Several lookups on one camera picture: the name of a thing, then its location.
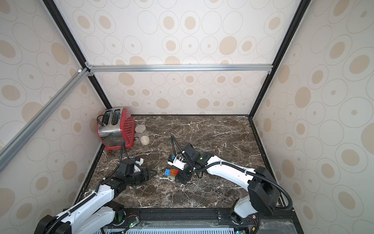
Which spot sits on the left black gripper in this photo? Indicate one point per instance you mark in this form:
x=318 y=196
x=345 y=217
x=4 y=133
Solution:
x=146 y=177

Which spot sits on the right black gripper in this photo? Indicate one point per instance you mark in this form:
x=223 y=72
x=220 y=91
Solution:
x=183 y=173

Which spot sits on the orange lego brick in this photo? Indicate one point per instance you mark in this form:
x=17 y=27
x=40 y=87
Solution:
x=173 y=172

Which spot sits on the long blue lego brick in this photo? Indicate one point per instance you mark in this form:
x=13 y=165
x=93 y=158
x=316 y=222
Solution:
x=167 y=173

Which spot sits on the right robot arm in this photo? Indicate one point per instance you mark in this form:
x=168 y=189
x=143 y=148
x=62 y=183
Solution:
x=265 y=195

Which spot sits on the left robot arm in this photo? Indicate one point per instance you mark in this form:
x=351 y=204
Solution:
x=98 y=209

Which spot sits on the red and chrome toaster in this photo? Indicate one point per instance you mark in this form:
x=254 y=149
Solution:
x=114 y=127

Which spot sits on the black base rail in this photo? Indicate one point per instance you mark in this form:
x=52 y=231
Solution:
x=180 y=221

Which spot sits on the horizontal aluminium frame bar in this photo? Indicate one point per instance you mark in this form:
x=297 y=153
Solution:
x=181 y=68

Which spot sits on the left aluminium frame bar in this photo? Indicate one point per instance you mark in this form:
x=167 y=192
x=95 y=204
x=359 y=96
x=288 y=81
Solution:
x=24 y=135

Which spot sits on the left black corner post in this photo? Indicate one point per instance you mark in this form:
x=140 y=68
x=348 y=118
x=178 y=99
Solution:
x=75 y=48

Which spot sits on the black corner post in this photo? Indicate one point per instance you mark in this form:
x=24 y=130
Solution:
x=290 y=33
x=75 y=48

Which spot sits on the right black corner post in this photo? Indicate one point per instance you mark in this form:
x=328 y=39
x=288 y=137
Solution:
x=290 y=33

